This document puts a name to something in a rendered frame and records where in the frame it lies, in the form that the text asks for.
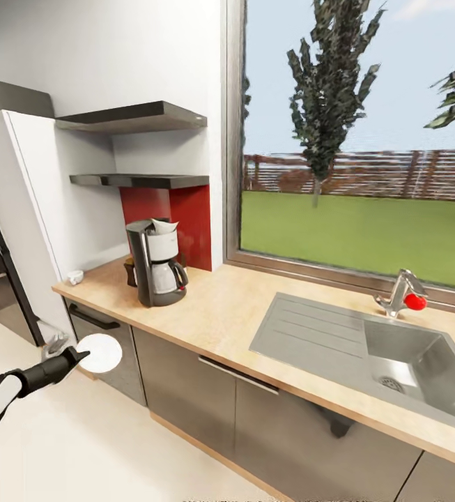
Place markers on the paper coffee filter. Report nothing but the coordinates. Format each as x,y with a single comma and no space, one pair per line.
164,228

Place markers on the bottle of coffee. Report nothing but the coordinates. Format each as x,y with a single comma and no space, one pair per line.
130,269

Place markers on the fixed window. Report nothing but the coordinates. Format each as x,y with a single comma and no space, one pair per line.
338,142

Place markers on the saucer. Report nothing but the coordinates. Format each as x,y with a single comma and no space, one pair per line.
105,352

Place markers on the coffee cup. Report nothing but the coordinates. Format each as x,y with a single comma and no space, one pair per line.
75,277

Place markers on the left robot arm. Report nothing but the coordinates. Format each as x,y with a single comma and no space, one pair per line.
54,366

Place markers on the water glass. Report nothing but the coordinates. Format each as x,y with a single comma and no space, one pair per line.
181,259

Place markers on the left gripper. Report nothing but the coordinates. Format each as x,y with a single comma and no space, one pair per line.
58,367

